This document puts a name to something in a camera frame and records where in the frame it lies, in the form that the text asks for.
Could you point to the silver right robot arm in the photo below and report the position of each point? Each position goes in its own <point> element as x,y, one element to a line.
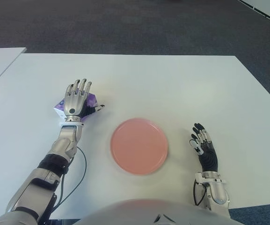
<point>217,189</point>

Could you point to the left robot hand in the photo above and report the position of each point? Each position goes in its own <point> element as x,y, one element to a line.
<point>74,103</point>

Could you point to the pink round plate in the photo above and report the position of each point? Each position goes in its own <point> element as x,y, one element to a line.
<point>139,146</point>

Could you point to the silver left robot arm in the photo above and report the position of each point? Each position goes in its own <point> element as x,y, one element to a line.
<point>38,178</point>

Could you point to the purple tissue paper pack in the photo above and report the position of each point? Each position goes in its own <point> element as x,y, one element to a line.
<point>92,99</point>

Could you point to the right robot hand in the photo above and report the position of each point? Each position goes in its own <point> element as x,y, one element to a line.
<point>208,157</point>

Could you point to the grey robot torso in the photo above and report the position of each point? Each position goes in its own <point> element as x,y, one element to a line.
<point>137,213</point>

